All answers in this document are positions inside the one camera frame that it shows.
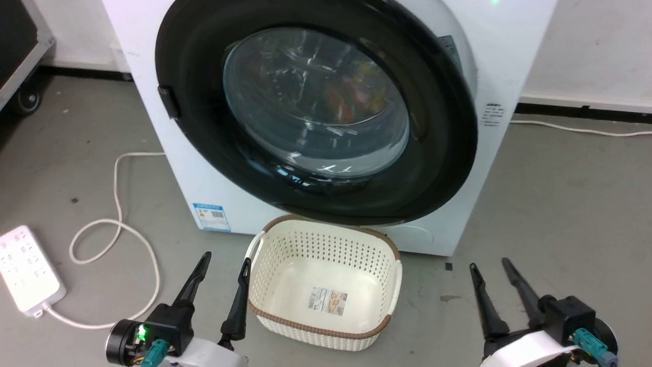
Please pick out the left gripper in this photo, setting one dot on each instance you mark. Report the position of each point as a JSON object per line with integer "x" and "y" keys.
{"x": 170, "y": 326}

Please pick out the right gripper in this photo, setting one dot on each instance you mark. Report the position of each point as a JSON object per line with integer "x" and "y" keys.
{"x": 565, "y": 313}

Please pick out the white front-load washing machine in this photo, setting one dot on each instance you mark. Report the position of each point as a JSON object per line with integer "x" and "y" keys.
{"x": 153, "y": 168}

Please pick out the black round glass washer door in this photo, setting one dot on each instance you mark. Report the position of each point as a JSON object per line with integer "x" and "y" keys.
{"x": 204, "y": 132}

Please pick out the black door latch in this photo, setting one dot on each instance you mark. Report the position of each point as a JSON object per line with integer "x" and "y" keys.
{"x": 169, "y": 102}

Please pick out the blue energy label sticker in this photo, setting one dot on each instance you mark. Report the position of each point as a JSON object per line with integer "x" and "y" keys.
{"x": 211, "y": 217}

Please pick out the white perforated laundry basket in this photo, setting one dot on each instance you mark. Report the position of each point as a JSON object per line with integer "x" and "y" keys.
{"x": 300, "y": 285}

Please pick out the printed label in basket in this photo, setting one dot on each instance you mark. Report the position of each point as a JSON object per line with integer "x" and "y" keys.
{"x": 327, "y": 300}

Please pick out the small black text label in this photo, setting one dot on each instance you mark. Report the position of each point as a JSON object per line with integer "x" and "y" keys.
{"x": 492, "y": 114}

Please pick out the white power strip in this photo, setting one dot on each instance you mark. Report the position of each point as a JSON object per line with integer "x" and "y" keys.
{"x": 25, "y": 270}

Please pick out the black wheeled flight case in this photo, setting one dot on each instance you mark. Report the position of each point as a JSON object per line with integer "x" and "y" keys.
{"x": 15, "y": 46}

